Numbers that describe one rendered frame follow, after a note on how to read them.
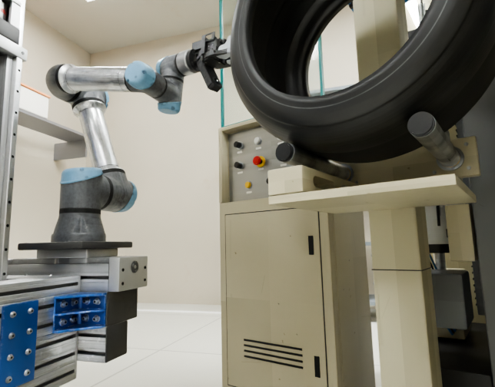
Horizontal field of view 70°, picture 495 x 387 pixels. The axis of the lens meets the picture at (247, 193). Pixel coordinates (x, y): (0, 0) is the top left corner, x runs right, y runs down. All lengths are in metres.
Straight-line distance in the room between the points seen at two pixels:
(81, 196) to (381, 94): 0.85
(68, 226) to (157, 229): 3.74
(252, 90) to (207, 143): 3.87
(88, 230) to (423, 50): 0.94
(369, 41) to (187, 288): 3.90
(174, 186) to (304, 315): 3.58
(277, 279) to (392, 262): 0.57
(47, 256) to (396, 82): 1.00
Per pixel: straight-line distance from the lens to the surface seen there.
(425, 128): 0.70
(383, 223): 1.08
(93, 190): 1.16
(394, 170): 1.06
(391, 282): 1.08
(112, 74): 1.20
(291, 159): 0.80
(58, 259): 1.17
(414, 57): 0.71
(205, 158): 4.66
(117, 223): 5.20
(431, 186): 0.68
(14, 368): 0.99
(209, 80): 1.12
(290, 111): 0.77
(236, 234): 1.62
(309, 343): 1.47
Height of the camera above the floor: 0.69
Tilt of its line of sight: 8 degrees up
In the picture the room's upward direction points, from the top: 1 degrees counter-clockwise
